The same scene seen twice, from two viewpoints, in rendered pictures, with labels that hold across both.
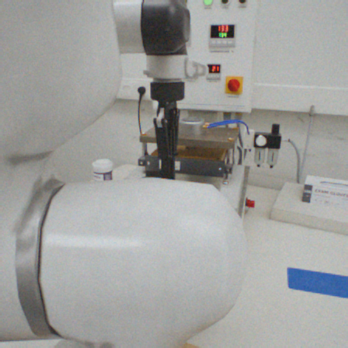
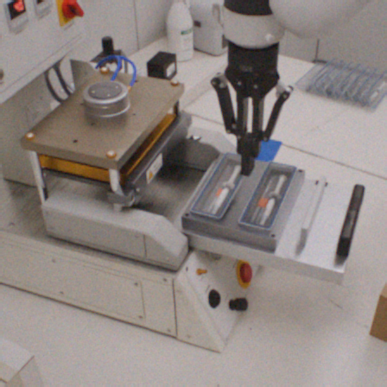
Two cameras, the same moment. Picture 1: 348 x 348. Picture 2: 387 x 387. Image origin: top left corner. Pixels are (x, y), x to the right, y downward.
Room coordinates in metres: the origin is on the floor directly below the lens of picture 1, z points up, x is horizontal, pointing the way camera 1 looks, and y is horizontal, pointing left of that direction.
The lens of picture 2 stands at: (0.73, 0.79, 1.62)
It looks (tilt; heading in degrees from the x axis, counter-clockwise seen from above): 39 degrees down; 275
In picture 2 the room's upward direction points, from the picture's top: straight up
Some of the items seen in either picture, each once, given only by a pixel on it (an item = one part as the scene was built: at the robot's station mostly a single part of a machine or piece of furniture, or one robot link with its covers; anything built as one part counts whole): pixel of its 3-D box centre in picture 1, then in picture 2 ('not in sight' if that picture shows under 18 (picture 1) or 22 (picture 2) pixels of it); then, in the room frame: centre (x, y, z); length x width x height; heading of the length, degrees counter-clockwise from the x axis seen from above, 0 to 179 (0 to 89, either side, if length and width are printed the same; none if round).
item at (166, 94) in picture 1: (167, 102); (252, 68); (0.74, 0.01, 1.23); 0.08 x 0.08 x 0.09
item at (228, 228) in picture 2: not in sight; (246, 197); (0.74, 0.01, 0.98); 0.20 x 0.17 x 0.03; 75
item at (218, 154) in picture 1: (193, 145); (112, 128); (0.99, -0.07, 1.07); 0.22 x 0.17 x 0.10; 75
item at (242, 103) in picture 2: (169, 132); (242, 106); (0.75, 0.01, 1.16); 0.04 x 0.01 x 0.11; 73
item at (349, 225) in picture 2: not in sight; (351, 218); (0.56, 0.06, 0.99); 0.15 x 0.02 x 0.04; 75
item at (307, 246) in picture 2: not in sight; (271, 208); (0.70, 0.02, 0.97); 0.30 x 0.22 x 0.08; 165
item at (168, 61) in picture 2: not in sight; (161, 68); (1.03, -0.78, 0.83); 0.09 x 0.06 x 0.07; 73
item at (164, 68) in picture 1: (178, 67); (246, 15); (0.75, -0.01, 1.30); 0.13 x 0.12 x 0.05; 73
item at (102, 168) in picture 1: (103, 176); not in sight; (1.36, 0.30, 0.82); 0.09 x 0.09 x 0.15
